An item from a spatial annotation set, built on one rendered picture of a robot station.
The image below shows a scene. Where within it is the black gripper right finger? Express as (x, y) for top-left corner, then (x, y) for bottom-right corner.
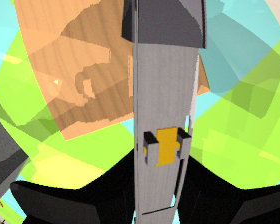
(177, 155), (280, 224)

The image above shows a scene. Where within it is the light wooden board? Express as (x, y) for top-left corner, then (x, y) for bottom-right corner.
(14, 0), (133, 141)

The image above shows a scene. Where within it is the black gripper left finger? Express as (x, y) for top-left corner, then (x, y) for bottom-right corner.
(10, 148), (136, 224)

